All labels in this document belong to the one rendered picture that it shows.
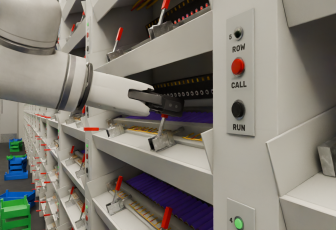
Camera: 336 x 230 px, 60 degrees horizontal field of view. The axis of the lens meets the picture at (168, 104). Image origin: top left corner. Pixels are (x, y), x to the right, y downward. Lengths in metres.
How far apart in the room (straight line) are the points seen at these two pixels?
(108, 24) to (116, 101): 0.55
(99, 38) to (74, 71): 0.52
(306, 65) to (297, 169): 0.10
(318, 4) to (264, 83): 0.08
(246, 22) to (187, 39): 0.13
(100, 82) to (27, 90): 0.09
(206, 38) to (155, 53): 0.14
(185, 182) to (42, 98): 0.23
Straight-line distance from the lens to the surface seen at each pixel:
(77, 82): 0.42
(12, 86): 0.42
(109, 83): 0.42
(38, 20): 0.40
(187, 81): 0.69
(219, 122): 0.33
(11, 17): 0.40
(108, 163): 0.93
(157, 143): 0.49
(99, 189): 0.94
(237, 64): 0.30
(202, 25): 0.38
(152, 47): 0.50
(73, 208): 1.46
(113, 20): 0.96
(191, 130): 0.51
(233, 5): 0.33
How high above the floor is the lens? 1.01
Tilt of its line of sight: 1 degrees up
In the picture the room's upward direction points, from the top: straight up
